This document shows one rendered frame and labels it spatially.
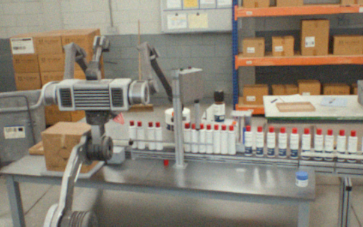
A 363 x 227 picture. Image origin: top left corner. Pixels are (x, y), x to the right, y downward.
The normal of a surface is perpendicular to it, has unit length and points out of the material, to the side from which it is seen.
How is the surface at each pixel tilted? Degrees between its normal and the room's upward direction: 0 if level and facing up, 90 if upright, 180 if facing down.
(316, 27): 89
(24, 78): 89
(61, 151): 90
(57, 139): 90
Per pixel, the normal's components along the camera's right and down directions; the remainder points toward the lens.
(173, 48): -0.15, 0.29
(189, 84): 0.63, 0.19
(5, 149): 0.19, 0.33
